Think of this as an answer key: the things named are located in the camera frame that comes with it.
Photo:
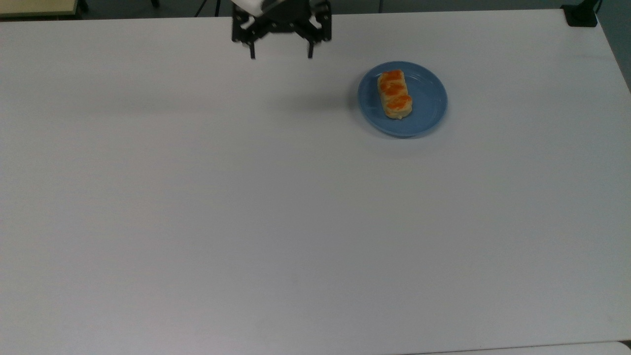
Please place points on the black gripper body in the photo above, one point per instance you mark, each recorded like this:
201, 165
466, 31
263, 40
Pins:
288, 14

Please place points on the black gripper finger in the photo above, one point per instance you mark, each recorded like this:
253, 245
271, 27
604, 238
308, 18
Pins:
319, 24
244, 30

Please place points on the toy bread with orange topping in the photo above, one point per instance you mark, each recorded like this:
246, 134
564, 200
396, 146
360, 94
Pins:
395, 94

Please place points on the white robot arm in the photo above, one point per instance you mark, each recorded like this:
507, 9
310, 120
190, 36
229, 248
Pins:
250, 5

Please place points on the blue plastic plate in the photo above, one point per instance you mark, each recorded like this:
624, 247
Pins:
429, 103

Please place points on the wooden desk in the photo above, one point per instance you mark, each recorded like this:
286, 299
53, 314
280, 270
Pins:
37, 7

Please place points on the black corner clamp stand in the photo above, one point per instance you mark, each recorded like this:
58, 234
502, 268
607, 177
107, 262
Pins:
581, 14

